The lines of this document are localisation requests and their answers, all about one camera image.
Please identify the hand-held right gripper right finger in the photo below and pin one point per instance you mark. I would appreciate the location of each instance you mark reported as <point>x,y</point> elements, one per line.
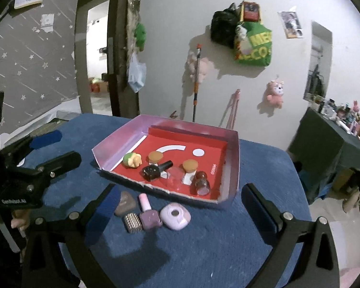
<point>258,213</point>

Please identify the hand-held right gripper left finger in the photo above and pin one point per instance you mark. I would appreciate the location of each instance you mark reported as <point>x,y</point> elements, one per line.
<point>103,213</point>

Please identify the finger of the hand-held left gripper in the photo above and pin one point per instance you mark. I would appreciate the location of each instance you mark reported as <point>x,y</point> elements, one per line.
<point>46,140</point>
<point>63,163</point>

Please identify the grey-brown rounded case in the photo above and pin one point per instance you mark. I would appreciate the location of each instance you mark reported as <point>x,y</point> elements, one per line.
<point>125,204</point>

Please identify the gold studded small case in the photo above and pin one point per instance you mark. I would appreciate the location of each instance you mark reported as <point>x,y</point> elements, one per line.
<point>133,222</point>

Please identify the purple nail polish pink cap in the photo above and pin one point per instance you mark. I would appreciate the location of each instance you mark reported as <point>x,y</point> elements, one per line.
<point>150,219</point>

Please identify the brown glitter jar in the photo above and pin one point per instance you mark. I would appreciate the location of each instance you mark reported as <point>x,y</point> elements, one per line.
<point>201,186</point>

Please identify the black nail polish bottle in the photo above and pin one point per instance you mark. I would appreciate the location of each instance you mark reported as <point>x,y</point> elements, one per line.
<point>151,172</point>

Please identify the lilac round device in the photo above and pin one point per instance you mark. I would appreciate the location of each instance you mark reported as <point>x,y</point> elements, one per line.
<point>175,217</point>

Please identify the pink cardboard box red inside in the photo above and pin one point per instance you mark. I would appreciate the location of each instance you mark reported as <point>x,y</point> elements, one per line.
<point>210,156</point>

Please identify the clear round plastic lid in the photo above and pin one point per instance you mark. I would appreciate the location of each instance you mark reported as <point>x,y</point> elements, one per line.
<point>175,177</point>

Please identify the person's left hand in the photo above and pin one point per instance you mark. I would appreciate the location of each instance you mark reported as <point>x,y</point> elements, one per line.
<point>19,220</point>

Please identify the blue fluffy blanket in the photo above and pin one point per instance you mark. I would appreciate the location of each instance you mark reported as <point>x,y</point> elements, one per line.
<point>198,252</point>

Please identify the small cardboard box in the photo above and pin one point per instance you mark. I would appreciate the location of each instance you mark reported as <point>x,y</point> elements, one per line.
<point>103,87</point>

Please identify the table with dark cloth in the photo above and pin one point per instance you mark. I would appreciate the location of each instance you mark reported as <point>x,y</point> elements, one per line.
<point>324,144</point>

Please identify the dark wooden door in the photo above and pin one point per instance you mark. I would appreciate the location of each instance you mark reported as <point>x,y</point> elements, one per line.
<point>118,66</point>

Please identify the pink clothes hangers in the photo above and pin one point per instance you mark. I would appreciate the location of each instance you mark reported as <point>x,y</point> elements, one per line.
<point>232,108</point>

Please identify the translucent plastic bag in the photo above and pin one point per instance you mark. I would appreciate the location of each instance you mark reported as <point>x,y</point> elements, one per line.
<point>137,75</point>

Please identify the pink plush bear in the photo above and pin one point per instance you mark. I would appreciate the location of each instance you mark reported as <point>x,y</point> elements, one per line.
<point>275,94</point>

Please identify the row of cosmetic bottles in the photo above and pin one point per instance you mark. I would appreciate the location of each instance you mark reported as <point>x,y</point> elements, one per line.
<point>348,114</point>

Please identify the green plush toy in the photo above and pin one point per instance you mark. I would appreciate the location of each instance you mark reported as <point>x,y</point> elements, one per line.
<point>140,34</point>

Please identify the pale pink plush toy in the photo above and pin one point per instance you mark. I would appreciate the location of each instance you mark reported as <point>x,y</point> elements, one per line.
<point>205,66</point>

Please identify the green tote bag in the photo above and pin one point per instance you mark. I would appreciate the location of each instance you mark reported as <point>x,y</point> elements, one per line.
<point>258,51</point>

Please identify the black bag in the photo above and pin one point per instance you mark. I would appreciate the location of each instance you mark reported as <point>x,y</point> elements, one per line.
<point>223,27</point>

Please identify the red yellow bag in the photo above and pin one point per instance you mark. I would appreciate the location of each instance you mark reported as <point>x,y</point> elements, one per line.
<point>250,12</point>

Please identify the wall mirror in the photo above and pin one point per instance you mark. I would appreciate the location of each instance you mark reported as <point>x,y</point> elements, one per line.
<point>318,66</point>

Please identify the photo wall poster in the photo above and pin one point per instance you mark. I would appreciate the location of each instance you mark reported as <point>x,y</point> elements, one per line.
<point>290,24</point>

